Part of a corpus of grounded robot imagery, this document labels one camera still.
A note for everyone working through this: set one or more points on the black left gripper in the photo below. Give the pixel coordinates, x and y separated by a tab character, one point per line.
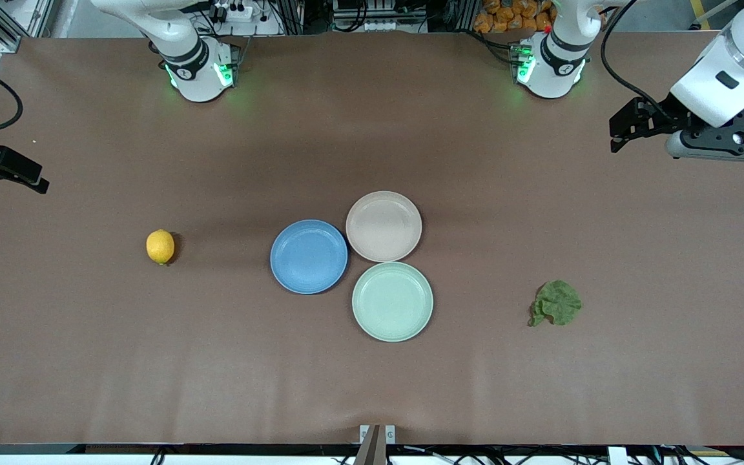
661	113

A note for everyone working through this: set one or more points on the yellow lemon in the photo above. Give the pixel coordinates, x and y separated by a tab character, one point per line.
160	247

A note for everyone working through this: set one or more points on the green lettuce leaf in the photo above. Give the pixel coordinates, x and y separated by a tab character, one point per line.
558	303

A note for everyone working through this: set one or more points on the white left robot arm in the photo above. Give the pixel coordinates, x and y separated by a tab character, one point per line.
556	64

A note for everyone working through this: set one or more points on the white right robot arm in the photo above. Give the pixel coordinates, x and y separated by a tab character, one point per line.
194	71

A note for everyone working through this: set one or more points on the bag of orange fruits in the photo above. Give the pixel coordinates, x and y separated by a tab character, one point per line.
514	14

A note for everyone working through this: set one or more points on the white power strip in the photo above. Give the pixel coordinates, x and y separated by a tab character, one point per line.
233	13

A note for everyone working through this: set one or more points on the pink round plate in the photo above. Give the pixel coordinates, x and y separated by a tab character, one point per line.
383	226

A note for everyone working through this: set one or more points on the black equipment rack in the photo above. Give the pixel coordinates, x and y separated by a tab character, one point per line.
378	10

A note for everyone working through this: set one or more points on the blue round plate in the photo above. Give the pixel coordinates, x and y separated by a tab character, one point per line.
309	257

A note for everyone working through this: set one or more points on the pale green round plate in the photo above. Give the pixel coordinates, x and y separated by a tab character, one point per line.
392	301

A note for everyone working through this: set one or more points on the small white box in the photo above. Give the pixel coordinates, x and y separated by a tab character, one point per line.
617	456

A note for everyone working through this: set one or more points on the aluminium frame profile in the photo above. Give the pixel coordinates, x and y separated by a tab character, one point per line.
4	19

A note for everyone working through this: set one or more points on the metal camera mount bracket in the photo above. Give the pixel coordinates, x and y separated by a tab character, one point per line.
377	439

